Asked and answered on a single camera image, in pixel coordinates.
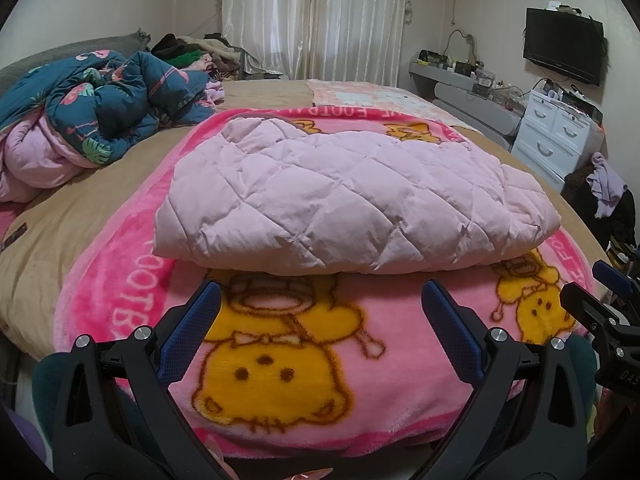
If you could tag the dark chair with clothes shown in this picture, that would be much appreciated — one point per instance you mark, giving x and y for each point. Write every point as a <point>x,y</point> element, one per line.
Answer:
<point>580,195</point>

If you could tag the black wall television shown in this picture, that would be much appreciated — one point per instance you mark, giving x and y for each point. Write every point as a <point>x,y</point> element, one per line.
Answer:
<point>562,45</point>

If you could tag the lavender garment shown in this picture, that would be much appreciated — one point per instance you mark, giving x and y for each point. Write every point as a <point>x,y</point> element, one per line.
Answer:
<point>605,185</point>

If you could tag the bed with tan sheet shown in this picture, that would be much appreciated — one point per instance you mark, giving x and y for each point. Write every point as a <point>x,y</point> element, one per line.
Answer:
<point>75,220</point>

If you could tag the grey headboard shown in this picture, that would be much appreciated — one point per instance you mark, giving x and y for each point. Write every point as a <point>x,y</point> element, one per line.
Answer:
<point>65,52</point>

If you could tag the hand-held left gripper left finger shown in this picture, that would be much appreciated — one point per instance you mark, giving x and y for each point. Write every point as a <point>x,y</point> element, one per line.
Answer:
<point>192,330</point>

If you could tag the teal clothing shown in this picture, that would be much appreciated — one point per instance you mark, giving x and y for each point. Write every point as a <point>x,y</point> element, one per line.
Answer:
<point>45,395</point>

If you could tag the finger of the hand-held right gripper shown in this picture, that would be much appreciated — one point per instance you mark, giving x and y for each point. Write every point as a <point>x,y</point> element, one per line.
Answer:
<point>582,305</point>
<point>612,277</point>

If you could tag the black box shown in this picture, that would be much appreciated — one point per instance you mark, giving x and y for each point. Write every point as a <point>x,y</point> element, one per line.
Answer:
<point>585,107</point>

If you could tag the blue flamingo print comforter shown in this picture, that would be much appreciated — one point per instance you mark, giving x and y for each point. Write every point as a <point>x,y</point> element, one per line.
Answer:
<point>110,105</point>

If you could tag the light pink cloth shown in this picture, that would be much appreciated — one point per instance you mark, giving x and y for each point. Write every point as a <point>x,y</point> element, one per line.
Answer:
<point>215,94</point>

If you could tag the pink printed blanket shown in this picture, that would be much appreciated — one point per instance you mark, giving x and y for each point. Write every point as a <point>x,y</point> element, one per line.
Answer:
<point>325,335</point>

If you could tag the pile of folded clothes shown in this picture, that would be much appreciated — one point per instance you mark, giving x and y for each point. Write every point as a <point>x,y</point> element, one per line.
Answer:
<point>200,55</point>

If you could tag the white drawer cabinet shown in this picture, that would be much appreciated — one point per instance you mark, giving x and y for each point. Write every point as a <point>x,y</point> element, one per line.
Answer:
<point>550,135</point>

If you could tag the grey curved shelf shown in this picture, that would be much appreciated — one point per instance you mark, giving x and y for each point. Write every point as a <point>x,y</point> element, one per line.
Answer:
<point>470,105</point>

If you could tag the pink quilted jacket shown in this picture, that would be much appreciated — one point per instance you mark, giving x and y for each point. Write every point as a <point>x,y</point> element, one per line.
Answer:
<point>350,200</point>

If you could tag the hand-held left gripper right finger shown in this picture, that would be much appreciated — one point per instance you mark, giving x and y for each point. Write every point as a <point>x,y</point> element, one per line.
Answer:
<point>452,332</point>

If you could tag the white striped curtain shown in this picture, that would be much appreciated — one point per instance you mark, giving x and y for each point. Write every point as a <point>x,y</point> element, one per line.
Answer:
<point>320,15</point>

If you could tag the clutter of small electronics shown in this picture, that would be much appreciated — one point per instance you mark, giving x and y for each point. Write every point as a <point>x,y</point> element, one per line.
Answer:
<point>475,80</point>

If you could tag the peach printed mat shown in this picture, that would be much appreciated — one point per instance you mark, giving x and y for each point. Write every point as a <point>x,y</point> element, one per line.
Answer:
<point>365,92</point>

